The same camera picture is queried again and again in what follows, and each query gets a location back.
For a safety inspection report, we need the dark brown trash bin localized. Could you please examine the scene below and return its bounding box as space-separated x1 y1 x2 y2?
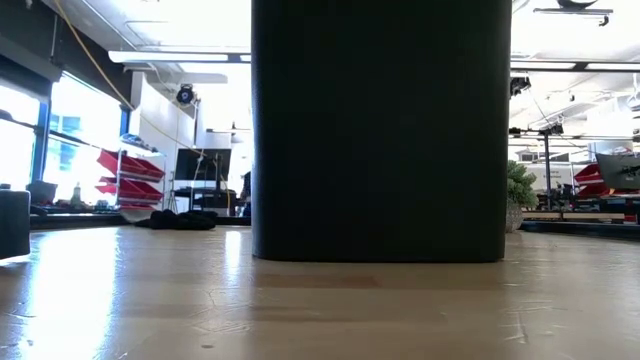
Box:
251 0 513 264

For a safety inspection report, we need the dark computer monitor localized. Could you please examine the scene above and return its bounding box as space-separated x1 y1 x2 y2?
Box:
173 148 233 182

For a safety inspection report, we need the black glove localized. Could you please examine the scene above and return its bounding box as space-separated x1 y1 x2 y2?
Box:
172 209 219 232

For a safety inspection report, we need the long ceiling light bar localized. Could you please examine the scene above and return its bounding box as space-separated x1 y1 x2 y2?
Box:
108 49 253 65

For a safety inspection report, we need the small green potted plant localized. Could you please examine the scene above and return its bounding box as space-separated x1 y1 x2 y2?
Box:
505 159 540 234

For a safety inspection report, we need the grey box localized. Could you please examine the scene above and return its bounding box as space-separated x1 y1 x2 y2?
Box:
26 180 59 206

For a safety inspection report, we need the dark tilted monitor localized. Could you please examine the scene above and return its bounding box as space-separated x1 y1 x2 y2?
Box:
594 151 640 191

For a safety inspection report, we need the black wall cable reel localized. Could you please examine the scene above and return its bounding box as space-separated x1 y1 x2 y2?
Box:
175 83 197 106

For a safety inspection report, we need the black ceiling mounted camera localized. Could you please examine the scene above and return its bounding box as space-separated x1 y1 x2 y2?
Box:
510 74 532 97

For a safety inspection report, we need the black frame stand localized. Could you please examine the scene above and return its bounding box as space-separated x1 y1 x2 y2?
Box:
509 124 567 211

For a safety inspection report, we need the yellow hanging cable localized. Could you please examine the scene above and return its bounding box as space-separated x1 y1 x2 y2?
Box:
53 0 234 211

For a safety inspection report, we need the dark brown bin lid frame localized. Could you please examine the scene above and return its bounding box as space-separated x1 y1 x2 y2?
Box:
0 188 32 260

